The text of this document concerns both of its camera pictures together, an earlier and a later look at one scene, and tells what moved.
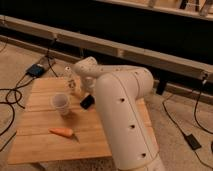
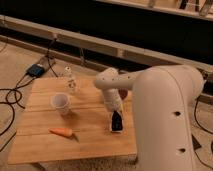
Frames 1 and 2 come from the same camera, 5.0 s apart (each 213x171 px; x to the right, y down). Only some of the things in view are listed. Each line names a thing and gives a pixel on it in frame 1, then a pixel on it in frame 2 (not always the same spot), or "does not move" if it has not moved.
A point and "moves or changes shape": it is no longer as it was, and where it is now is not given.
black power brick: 192,141 does not move
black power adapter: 35,70 does not move
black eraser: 88,101 moves or changes shape
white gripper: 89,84 → 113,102
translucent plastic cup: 60,102 does not move
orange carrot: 63,132 does not move
